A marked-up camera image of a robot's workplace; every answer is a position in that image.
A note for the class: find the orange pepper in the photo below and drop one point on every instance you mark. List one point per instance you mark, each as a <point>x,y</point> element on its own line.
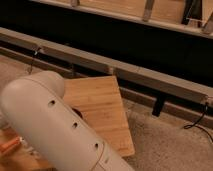
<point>9,146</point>

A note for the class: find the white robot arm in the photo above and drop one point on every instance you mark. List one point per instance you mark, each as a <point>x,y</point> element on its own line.
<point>34,107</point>

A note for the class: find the dark purple ceramic bowl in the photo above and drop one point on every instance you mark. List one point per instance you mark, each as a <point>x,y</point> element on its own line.
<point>77,112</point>

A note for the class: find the wooden shelf with brackets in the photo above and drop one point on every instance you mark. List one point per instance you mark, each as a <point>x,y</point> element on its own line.
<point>173,15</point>

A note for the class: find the grey metal rail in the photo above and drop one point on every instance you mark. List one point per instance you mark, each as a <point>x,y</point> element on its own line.
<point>162,82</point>

